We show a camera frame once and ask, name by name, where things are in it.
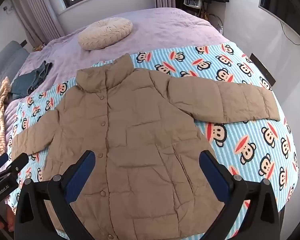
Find tan puffer jacket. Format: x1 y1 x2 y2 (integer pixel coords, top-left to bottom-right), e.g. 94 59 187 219
12 55 280 239

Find person left hand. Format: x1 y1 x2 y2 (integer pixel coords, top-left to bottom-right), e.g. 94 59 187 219
0 205 15 232

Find monkey print striped blanket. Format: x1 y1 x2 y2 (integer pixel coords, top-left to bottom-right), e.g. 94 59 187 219
7 42 299 209

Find folded blue jeans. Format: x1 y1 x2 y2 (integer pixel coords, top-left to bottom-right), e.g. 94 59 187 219
10 61 53 100

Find grey headboard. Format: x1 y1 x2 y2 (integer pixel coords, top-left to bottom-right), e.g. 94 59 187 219
0 41 29 86

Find cream round cushion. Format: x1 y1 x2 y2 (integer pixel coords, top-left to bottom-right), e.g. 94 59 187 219
77 17 133 50

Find grey curtain left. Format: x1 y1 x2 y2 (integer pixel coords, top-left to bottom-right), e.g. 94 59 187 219
11 0 64 48

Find lilac bed cover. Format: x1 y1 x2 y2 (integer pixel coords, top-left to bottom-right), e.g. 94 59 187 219
3 7 231 140

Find white electronic device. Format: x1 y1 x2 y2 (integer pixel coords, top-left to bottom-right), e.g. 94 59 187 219
184 0 202 9

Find television cable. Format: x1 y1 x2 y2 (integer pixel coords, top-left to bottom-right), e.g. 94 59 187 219
280 21 300 46

